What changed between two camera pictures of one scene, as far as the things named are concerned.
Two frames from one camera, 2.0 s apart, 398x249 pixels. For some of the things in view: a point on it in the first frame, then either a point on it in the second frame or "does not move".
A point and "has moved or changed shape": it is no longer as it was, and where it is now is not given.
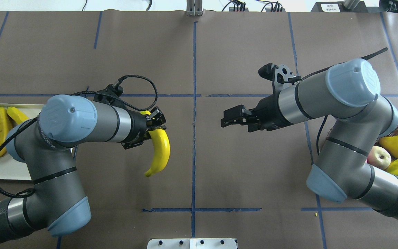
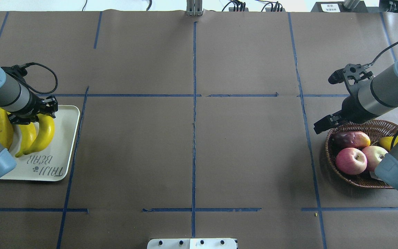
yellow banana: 162,149 has moved or changed shape
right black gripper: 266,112 to 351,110
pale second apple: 379,157 does not move
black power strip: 231,9 does not move
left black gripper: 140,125 to 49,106
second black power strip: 269,9 does not move
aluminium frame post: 194,7 does not move
